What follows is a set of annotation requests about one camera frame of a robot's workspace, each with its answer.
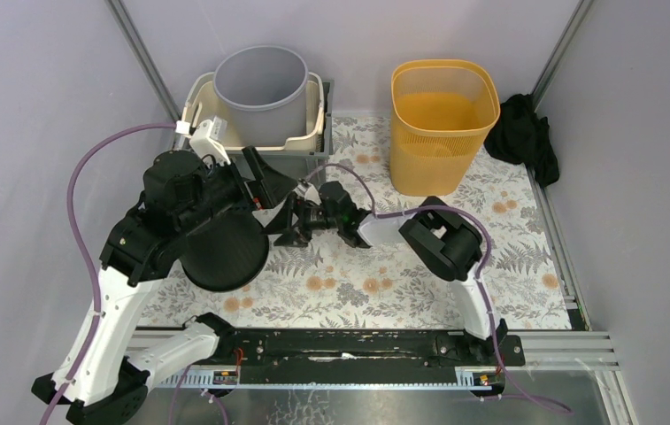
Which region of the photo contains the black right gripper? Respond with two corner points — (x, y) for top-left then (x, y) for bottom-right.
(261, 190), (342, 248)

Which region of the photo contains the black ribbed waste bin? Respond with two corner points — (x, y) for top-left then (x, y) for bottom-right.
(180, 212), (270, 293)

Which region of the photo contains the yellow slatted waste basket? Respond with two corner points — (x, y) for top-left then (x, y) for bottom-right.
(389, 59), (500, 197)

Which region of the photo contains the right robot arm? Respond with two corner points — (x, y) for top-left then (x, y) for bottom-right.
(264, 182), (507, 365)

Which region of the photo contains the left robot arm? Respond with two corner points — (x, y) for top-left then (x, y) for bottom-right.
(32, 147), (296, 424)

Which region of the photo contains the grey plastic crate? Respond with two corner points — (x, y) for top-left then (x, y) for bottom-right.
(181, 72), (334, 184)

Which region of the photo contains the floral patterned table mat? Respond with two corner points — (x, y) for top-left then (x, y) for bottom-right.
(140, 117), (571, 330)

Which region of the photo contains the grey round plastic bin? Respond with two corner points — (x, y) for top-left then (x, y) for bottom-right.
(213, 45), (309, 147)

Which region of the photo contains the cream perforated plastic basket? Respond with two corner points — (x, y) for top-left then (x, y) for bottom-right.
(181, 72), (325, 152)

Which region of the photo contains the black crumpled cloth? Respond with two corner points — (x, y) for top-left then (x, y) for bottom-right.
(484, 94), (560, 187)

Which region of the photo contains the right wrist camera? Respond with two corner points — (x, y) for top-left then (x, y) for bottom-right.
(295, 182), (321, 205)

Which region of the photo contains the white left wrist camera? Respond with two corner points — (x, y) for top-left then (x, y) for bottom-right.
(175, 116), (231, 167)

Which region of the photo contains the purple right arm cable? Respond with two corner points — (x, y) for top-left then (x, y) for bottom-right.
(304, 162), (575, 416)

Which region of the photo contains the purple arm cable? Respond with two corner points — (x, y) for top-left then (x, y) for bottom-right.
(36, 123), (179, 425)
(304, 162), (575, 416)

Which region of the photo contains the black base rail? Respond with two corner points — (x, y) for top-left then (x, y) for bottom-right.
(196, 328), (526, 386)

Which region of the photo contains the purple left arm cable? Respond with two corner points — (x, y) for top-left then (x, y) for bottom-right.
(36, 123), (179, 425)

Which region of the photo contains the left aluminium frame post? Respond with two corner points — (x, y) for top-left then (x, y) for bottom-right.
(104, 0), (181, 120)

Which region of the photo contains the aluminium frame post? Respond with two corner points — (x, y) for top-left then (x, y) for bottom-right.
(104, 0), (181, 120)
(532, 0), (596, 110)

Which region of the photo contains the right aluminium frame post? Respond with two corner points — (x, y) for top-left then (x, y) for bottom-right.
(532, 0), (596, 110)

